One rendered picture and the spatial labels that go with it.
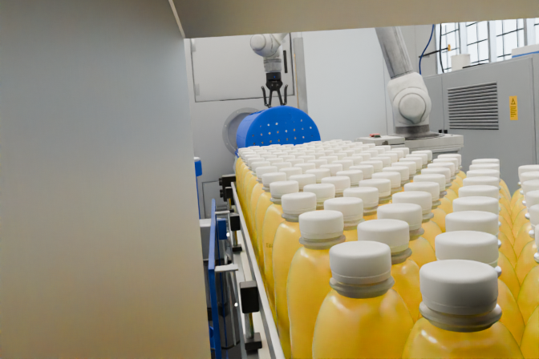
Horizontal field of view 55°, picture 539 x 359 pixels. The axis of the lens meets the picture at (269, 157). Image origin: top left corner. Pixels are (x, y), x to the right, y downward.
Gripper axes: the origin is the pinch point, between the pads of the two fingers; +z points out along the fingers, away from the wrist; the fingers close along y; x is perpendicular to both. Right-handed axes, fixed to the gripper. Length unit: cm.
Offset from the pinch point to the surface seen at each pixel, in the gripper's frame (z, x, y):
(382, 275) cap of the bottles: 12, 222, 21
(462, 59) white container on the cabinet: -33, -141, -168
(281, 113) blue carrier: 1, 63, 6
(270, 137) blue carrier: 9, 63, 10
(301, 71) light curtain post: -27, -80, -29
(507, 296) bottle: 15, 222, 14
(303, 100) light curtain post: -8, -80, -28
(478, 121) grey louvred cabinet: 14, -80, -147
